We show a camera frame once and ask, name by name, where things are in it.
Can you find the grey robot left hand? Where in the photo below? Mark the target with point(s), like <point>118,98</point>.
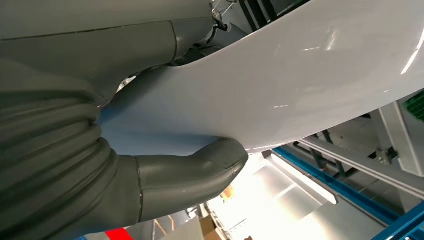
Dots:
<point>82,43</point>

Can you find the blue metal shelf rack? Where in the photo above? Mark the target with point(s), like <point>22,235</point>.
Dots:
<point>331,184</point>

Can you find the red barrier belt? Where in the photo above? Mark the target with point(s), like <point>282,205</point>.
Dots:
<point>119,235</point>

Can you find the white cabinet panel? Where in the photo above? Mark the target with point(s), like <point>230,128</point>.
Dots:
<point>400,142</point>

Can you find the green plastic crate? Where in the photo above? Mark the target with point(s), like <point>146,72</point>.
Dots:
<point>415,107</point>

